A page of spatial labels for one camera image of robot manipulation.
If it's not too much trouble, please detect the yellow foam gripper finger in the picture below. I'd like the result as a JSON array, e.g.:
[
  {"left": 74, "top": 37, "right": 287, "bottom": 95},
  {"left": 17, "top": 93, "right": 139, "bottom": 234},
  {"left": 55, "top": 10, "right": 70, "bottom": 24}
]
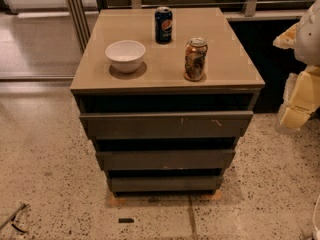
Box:
[
  {"left": 279, "top": 66, "right": 320, "bottom": 129},
  {"left": 273, "top": 23, "right": 298, "bottom": 49}
]

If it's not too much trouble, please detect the grey top drawer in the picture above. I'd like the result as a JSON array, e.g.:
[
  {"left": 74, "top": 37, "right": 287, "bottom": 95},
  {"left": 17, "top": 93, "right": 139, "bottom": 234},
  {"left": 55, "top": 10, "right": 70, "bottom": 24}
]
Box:
[{"left": 80, "top": 111, "right": 253, "bottom": 140}]

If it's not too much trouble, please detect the grey drawer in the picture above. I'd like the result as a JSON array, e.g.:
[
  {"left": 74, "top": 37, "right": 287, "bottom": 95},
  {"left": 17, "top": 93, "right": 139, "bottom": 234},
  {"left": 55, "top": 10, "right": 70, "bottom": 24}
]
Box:
[
  {"left": 80, "top": 111, "right": 253, "bottom": 140},
  {"left": 108, "top": 176, "right": 223, "bottom": 192},
  {"left": 96, "top": 149, "right": 235, "bottom": 171}
]

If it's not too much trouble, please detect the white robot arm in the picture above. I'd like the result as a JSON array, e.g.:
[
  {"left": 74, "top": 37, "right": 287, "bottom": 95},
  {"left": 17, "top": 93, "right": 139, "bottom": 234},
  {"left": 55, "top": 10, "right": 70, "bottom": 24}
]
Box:
[{"left": 273, "top": 0, "right": 320, "bottom": 134}]

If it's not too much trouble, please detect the grey middle drawer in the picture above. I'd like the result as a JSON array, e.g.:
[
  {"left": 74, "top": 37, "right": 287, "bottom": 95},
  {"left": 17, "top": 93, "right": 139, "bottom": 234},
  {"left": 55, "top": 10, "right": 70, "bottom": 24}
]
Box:
[{"left": 96, "top": 149, "right": 235, "bottom": 171}]

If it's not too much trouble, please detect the grey drawer cabinet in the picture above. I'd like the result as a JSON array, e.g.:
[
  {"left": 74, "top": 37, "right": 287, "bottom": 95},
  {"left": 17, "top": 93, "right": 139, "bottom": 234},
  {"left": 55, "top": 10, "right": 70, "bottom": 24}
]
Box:
[{"left": 71, "top": 8, "right": 264, "bottom": 183}]

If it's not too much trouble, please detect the grey bottom drawer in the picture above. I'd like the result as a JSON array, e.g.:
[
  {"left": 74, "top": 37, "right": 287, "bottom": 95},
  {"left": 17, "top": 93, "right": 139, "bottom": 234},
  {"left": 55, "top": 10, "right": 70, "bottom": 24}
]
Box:
[{"left": 108, "top": 176, "right": 223, "bottom": 192}]

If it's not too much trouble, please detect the orange patterned can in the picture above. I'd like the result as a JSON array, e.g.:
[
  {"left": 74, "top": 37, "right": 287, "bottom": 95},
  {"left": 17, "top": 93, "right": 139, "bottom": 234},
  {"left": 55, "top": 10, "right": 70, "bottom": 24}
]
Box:
[{"left": 184, "top": 37, "right": 208, "bottom": 81}]

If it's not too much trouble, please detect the blue pepsi can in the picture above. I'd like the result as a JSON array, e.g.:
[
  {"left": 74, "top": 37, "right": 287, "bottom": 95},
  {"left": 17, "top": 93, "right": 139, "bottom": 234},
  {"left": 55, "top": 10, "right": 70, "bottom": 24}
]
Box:
[{"left": 155, "top": 6, "right": 173, "bottom": 44}]

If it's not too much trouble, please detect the white ceramic bowl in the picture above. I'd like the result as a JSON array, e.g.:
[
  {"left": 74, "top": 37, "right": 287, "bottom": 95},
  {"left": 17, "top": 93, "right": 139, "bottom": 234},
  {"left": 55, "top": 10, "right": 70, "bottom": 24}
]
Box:
[{"left": 105, "top": 40, "right": 146, "bottom": 73}]

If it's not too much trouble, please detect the small black floor object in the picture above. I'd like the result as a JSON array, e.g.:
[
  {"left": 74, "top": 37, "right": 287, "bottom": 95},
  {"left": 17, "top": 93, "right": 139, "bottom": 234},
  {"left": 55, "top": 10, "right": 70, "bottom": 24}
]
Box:
[{"left": 118, "top": 218, "right": 134, "bottom": 223}]

